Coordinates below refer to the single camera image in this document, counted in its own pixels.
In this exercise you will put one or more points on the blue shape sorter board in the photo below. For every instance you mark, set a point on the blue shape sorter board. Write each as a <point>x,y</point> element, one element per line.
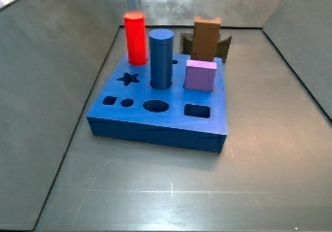
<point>177,117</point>

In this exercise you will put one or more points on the dark blue cylinder peg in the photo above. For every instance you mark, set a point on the dark blue cylinder peg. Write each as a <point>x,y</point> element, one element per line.
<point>161,47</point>

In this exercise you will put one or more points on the brown notched block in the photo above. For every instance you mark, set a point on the brown notched block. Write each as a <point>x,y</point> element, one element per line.
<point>206,36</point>

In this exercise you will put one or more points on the red hexagonal peg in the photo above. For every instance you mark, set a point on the red hexagonal peg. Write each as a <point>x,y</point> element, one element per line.
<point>135,37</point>

